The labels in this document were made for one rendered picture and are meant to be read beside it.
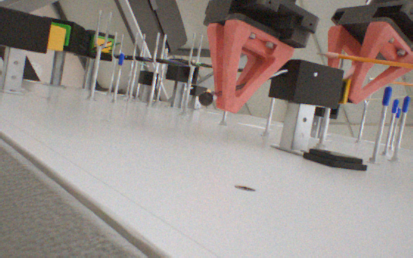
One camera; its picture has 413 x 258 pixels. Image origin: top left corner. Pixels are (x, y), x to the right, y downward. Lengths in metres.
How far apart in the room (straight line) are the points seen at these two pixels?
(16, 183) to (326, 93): 0.34
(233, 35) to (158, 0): 1.13
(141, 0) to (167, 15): 0.11
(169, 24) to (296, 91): 1.13
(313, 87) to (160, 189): 0.29
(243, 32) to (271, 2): 0.04
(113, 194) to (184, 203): 0.03
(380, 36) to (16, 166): 0.38
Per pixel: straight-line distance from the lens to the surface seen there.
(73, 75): 8.13
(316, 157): 0.41
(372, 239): 0.18
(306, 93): 0.44
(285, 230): 0.16
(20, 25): 0.59
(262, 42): 0.41
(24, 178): 0.17
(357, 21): 0.51
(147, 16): 1.48
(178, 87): 0.99
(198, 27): 1.85
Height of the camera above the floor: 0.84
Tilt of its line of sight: 27 degrees up
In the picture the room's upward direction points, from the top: 56 degrees clockwise
